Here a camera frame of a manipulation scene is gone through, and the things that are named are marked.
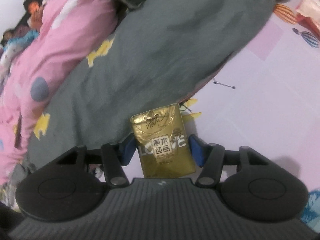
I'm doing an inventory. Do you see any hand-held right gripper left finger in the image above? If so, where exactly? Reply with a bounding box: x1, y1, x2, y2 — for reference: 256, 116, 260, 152
56, 133, 137, 187

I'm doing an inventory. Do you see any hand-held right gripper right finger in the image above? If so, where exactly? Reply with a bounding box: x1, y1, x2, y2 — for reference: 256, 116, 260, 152
188, 134, 269, 188

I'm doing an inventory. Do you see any gold tissue packet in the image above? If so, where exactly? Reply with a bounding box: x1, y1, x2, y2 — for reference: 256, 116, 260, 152
130, 103, 196, 178

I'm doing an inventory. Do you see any pink bed sheet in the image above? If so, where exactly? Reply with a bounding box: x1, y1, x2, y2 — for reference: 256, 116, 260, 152
95, 0, 320, 233

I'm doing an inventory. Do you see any grey quilt with yellow print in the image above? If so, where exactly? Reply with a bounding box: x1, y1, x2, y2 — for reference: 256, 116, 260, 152
25, 0, 300, 175

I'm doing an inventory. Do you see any pink dotted quilt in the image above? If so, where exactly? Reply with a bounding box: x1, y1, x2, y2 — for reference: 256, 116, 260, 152
0, 0, 119, 188

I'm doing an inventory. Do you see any pink wet wipes pack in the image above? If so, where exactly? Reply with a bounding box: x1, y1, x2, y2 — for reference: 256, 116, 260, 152
295, 0, 320, 39

